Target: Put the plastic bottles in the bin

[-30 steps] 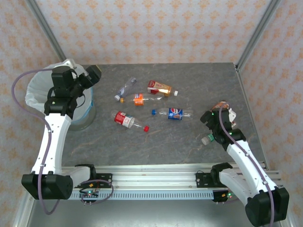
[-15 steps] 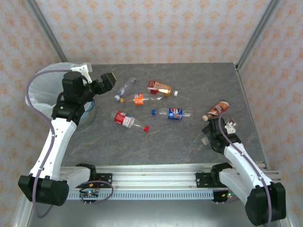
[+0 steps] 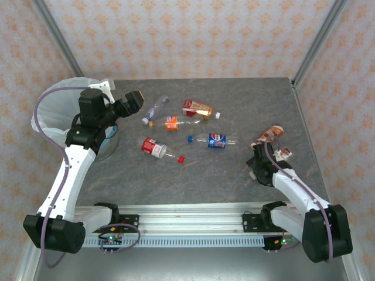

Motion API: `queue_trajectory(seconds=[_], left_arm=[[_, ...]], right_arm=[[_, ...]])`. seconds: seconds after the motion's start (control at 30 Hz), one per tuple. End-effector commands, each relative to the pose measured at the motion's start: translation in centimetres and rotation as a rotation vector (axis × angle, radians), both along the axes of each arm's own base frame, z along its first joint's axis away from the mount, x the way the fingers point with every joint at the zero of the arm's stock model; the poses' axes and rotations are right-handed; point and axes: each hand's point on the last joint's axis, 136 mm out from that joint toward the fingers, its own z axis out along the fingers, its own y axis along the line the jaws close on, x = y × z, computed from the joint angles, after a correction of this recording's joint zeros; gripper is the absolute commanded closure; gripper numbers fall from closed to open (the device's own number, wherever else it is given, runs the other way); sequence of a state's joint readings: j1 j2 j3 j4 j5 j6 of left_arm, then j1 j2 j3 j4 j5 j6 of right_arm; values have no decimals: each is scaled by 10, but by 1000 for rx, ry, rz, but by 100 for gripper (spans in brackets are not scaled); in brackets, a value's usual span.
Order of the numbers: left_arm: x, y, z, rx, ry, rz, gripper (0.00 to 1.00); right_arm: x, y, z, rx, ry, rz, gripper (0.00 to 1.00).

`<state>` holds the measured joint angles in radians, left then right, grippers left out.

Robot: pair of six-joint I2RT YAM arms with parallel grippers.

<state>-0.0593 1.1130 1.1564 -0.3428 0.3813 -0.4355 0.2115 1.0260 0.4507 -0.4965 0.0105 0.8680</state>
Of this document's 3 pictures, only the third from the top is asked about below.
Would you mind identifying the brown drink bottle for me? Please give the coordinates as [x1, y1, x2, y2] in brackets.
[259, 125, 285, 144]

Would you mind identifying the clear bottle white cap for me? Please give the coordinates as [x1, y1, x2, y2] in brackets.
[141, 95, 171, 126]

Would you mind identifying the blue label bottle blue cap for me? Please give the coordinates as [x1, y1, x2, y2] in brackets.
[187, 133, 238, 149]

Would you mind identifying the red label bottle red cap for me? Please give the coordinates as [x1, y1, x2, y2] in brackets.
[141, 137, 186, 164]

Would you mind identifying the white lined trash bin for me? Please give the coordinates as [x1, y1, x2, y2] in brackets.
[30, 77, 118, 147]

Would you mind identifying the orange label bottle yellow cap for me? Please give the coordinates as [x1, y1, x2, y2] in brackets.
[148, 115, 206, 132]

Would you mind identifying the red gold label bottle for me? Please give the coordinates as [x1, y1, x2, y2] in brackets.
[182, 98, 221, 121]

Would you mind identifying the controller board with LEDs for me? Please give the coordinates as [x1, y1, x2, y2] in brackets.
[98, 234, 124, 255]
[263, 237, 296, 254]

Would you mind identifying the aluminium frame post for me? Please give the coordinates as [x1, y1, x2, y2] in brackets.
[291, 0, 351, 88]
[30, 0, 86, 79]

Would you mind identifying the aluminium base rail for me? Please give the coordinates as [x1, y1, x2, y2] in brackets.
[73, 204, 299, 235]

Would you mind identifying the slotted grey cable duct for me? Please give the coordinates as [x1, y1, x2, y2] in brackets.
[83, 235, 267, 249]

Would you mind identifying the grey metal base plate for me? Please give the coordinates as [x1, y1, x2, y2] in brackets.
[33, 247, 352, 281]

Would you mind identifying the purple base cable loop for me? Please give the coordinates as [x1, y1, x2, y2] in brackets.
[98, 223, 141, 253]

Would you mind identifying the aluminium table edge rail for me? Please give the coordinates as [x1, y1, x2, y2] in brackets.
[16, 242, 42, 281]
[291, 78, 367, 281]

